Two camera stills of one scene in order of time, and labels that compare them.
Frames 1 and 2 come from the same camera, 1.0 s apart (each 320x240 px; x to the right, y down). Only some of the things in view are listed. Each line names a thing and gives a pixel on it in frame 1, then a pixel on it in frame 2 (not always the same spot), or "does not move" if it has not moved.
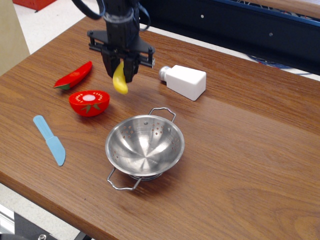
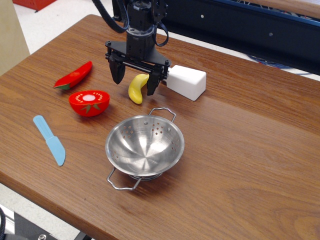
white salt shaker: [189, 82] does not move
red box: [35, 5] does not move
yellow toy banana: [119, 80] → [135, 91]
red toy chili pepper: [69, 81] does not move
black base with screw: [25, 230] does not move
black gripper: [122, 40] → [140, 52]
